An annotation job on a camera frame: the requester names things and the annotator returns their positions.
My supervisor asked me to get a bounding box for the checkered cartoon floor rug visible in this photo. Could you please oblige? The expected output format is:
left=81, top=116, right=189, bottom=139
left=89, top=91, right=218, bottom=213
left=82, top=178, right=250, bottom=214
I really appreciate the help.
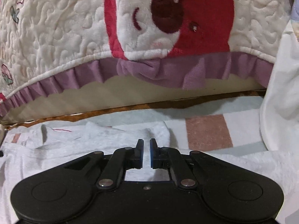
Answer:
left=5, top=96, right=267, bottom=156

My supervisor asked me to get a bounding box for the white cloth pile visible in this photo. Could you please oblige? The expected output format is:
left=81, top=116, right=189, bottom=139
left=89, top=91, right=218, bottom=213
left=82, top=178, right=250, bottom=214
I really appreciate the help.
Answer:
left=259, top=21, right=298, bottom=154

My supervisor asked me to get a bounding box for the white quilted bear bedspread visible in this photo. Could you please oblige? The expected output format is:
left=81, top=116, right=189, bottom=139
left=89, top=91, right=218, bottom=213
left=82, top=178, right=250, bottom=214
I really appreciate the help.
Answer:
left=1, top=0, right=292, bottom=116

